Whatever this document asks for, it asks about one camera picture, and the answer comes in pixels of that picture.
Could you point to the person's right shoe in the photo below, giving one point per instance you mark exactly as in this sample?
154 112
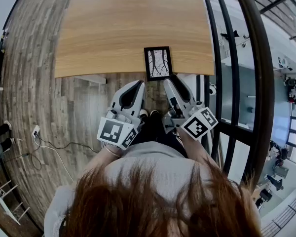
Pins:
155 113

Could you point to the person's dark trousers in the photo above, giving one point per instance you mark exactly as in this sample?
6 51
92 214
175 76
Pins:
158 132

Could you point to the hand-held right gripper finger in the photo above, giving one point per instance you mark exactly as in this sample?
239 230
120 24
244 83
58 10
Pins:
186 92
173 95

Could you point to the grey knit sweater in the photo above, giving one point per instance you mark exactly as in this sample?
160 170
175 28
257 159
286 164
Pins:
150 162

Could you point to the person's left forearm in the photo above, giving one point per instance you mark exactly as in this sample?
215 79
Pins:
106 156

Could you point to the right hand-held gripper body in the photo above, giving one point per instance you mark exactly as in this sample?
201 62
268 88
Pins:
197 127

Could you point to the person's right forearm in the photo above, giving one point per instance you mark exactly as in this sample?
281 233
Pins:
193 150

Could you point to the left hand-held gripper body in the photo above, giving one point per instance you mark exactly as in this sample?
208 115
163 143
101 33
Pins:
111 132

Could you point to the black picture frame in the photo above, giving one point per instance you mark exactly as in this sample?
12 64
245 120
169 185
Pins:
158 63

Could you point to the person's left shoe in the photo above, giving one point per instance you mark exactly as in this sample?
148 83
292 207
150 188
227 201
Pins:
143 113

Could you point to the white table leg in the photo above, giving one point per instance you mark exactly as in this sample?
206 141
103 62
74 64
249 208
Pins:
91 79

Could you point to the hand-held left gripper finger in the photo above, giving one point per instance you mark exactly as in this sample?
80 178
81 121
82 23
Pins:
139 102
118 100

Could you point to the white round device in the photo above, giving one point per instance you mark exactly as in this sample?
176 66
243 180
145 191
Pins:
212 90

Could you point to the white power strip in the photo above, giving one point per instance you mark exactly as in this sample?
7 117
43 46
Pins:
36 131

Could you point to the white metal rack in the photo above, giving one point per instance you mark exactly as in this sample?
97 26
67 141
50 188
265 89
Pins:
5 201

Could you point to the person's shoe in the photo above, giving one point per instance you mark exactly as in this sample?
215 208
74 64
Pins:
143 113
155 113

